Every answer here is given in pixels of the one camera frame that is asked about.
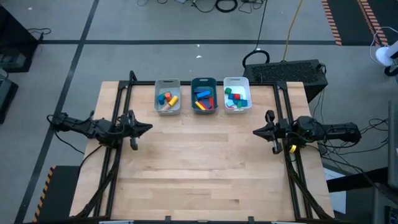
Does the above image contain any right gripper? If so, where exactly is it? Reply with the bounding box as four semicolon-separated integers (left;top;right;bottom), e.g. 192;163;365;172
252;110;298;156

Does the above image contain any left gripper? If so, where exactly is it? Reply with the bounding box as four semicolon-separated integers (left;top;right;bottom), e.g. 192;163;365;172
119;109;154;151

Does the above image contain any light grey plastic bin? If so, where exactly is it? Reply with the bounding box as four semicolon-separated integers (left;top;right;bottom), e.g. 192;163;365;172
154;78;182;116

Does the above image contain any white plastic bin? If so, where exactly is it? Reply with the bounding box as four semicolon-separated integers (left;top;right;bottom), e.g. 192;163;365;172
223;77;252;114

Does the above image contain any teal plastic bin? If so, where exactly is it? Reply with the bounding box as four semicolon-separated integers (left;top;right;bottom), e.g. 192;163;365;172
190;77;218;114

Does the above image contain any black perforated computer case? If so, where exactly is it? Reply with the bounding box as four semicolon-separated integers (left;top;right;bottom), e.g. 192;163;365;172
242;58;329;101

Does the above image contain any white paper sheet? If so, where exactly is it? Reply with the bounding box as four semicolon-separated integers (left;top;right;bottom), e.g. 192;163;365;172
323;167;348;215

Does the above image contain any black mat striped edge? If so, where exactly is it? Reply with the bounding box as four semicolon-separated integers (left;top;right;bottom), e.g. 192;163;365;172
32;164;82;223
322;0;398;47

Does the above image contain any white round device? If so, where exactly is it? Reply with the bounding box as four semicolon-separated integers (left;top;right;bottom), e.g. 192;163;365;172
369;26;398;77

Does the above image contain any dark equipment box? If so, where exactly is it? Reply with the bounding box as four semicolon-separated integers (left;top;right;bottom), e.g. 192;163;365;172
0;68;19;124

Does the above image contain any black cabinet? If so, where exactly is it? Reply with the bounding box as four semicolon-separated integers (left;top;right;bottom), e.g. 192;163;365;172
0;5;40;74

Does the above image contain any black hanging cable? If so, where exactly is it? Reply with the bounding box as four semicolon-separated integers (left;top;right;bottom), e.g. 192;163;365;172
241;0;271;70

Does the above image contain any yellow hanging cable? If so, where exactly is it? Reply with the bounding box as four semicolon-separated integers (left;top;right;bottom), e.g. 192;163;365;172
282;0;304;62

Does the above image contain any black cable coil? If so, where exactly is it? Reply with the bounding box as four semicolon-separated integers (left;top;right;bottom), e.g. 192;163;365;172
215;0;239;14

